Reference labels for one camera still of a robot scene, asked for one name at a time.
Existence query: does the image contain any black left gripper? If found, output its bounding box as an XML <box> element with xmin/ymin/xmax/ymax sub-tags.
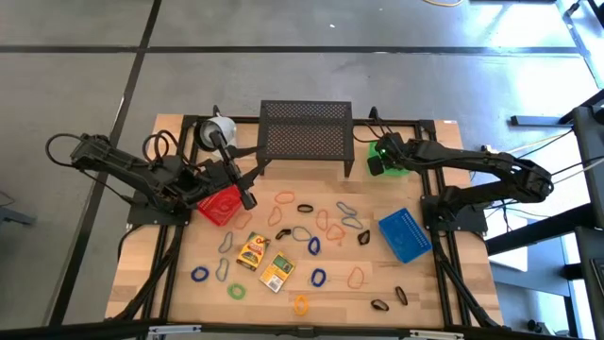
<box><xmin>203</xmin><ymin>130</ymin><xmax>274</xmax><ymax>212</ymax></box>

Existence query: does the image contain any yellow green crayon box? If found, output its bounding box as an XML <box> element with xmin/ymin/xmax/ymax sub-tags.
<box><xmin>258</xmin><ymin>250</ymin><xmax>297</xmax><ymax>295</ymax></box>
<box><xmin>235</xmin><ymin>230</ymin><xmax>272</xmax><ymax>273</ymax></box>

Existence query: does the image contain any white cylindrical desk lamp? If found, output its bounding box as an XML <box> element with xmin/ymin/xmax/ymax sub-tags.
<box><xmin>193</xmin><ymin>115</ymin><xmax>238</xmax><ymax>160</ymax></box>

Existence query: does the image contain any green plastic basket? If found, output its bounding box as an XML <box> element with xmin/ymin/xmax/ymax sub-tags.
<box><xmin>366</xmin><ymin>140</ymin><xmax>412</xmax><ymax>179</ymax></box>

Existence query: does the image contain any red plastic basket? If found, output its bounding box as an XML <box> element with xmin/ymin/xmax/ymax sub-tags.
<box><xmin>196</xmin><ymin>184</ymin><xmax>244</xmax><ymax>228</ymax></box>

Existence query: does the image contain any black mesh shelf riser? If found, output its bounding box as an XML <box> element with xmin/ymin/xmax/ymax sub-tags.
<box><xmin>256</xmin><ymin>99</ymin><xmax>356</xmax><ymax>179</ymax></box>

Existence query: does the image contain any blue plastic basket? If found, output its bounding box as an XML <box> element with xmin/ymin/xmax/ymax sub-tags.
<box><xmin>377</xmin><ymin>207</ymin><xmax>433</xmax><ymax>264</ymax></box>

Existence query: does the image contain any grey chair base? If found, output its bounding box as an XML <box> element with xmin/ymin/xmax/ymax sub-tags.
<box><xmin>0</xmin><ymin>190</ymin><xmax>38</xmax><ymax>228</ymax></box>

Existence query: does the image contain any black rig crossbar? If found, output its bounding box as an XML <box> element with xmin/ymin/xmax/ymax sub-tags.
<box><xmin>0</xmin><ymin>318</ymin><xmax>604</xmax><ymax>340</ymax></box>

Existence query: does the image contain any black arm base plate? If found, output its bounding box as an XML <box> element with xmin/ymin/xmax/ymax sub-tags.
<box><xmin>421</xmin><ymin>195</ymin><xmax>488</xmax><ymax>233</ymax></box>
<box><xmin>126</xmin><ymin>188</ymin><xmax>193</xmax><ymax>227</ymax></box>

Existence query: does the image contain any silver metal bracket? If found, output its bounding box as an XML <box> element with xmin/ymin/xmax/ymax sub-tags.
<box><xmin>409</xmin><ymin>329</ymin><xmax>466</xmax><ymax>340</ymax></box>
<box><xmin>147</xmin><ymin>324</ymin><xmax>203</xmax><ymax>336</ymax></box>

